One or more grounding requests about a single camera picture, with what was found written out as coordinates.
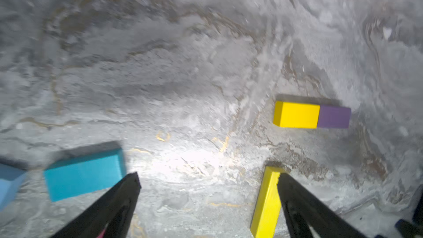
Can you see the magenta block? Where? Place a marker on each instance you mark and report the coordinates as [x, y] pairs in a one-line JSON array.
[[101, 235]]

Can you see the short yellow block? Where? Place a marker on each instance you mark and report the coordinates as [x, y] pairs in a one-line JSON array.
[[296, 115]]

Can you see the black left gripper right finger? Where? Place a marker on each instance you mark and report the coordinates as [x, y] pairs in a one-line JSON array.
[[304, 211]]

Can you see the light blue square block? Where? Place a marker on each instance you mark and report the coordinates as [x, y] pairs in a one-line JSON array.
[[12, 177]]

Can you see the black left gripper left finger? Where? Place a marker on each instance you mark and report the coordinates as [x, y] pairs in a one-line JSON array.
[[113, 211]]

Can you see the purple short block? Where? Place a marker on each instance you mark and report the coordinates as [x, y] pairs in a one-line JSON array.
[[334, 117]]

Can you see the long yellow block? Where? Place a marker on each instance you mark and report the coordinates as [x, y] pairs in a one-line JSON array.
[[268, 204]]

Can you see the teal block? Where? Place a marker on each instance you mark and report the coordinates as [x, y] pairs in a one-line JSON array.
[[85, 174]]

